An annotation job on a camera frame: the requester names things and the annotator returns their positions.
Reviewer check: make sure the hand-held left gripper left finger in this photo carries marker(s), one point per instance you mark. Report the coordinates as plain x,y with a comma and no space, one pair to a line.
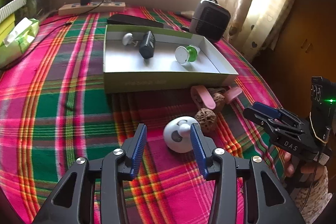
137,145

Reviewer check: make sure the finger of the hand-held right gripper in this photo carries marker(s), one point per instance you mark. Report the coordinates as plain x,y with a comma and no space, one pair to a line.
267,109
265,121

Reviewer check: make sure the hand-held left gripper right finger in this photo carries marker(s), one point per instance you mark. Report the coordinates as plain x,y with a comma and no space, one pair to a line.
198,148

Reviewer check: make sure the white panda toy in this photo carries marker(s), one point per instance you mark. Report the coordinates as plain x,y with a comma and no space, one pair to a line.
176,134

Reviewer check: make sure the brown walnut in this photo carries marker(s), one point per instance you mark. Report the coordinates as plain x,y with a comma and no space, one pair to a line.
207,117
218,100

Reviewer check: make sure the pink plastic clip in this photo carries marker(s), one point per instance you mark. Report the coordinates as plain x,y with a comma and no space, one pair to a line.
206,98
232,94

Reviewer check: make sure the green white cardboard box tray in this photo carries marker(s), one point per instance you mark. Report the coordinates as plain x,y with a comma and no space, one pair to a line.
157,82

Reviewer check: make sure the black rectangular device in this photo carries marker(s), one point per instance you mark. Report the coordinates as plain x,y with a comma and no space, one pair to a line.
147,47

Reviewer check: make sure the white mushroom-shaped knob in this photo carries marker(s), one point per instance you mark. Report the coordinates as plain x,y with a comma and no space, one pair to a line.
127,39

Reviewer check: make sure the person's right forearm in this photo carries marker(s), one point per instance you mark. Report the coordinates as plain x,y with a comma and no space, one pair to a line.
317,197

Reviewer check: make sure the person's right hand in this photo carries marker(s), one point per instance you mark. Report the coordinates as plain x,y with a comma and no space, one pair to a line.
288,163

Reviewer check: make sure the dark wooden cabinet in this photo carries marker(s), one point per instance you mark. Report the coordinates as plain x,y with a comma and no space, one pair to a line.
302,61

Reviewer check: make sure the grey black space heater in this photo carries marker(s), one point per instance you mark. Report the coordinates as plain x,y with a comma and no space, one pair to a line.
210,22

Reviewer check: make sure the cream heart-print curtain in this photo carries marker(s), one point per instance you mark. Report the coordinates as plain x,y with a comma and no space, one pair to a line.
262,3

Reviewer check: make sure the black phone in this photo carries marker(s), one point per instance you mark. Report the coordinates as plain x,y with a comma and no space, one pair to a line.
131,19

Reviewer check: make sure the beige power strip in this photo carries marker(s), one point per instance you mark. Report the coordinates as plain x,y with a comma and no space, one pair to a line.
105,6

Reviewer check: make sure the green tissue pack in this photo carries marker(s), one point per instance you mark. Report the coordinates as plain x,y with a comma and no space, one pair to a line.
21,40

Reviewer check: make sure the yellow-green box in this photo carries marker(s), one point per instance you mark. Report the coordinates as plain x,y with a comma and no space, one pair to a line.
5,29

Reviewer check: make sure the grey white striped box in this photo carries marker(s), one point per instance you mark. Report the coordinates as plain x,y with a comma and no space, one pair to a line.
13,7

